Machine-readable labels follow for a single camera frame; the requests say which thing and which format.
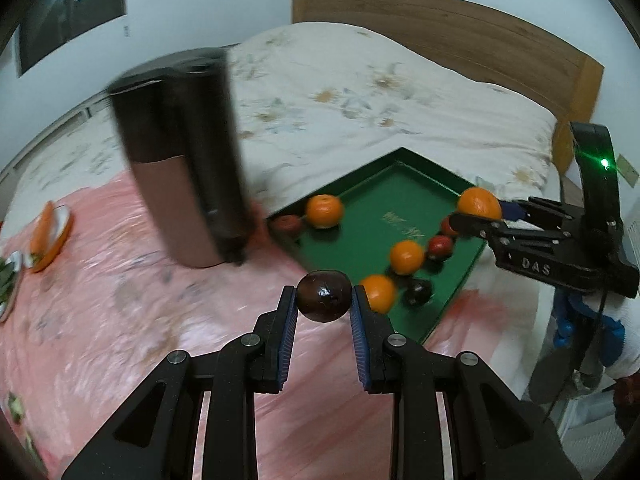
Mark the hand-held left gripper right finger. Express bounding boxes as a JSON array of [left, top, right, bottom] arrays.
[[350, 284, 583, 480]]

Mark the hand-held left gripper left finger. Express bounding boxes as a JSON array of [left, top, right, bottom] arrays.
[[60, 285, 298, 480]]

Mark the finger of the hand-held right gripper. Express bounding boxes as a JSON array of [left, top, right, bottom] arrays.
[[497, 197, 583, 233], [446, 212, 572, 251]]

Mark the orange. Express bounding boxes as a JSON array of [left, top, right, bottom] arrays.
[[359, 274, 399, 314], [457, 187, 502, 221], [305, 194, 345, 230], [389, 240, 426, 276]]

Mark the dark purple plum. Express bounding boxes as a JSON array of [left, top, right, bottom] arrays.
[[296, 270, 352, 324], [404, 279, 433, 309]]

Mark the green box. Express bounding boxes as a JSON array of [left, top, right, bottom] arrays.
[[267, 147, 496, 346]]

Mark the person's right hand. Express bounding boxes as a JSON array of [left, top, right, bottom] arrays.
[[552, 287, 640, 381]]

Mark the pink plastic sheet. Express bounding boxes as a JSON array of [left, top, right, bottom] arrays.
[[0, 170, 496, 480]]

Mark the wooden headboard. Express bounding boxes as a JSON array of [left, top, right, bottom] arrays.
[[291, 0, 606, 171]]

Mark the black and copper appliance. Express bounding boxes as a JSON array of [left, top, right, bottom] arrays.
[[107, 47, 256, 268]]

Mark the orange rimmed white plate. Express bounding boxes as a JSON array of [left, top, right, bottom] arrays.
[[27, 205, 72, 273]]

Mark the carrot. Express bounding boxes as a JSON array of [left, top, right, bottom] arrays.
[[29, 201, 56, 256]]

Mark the patterned white plate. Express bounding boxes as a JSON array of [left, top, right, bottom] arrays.
[[0, 251, 25, 323]]

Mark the pile of green leaves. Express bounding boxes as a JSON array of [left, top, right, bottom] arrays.
[[0, 257, 21, 306]]

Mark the white radiator cover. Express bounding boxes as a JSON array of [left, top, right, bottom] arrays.
[[0, 100, 113, 181]]

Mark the dark window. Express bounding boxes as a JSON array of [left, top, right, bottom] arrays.
[[17, 0, 128, 78]]

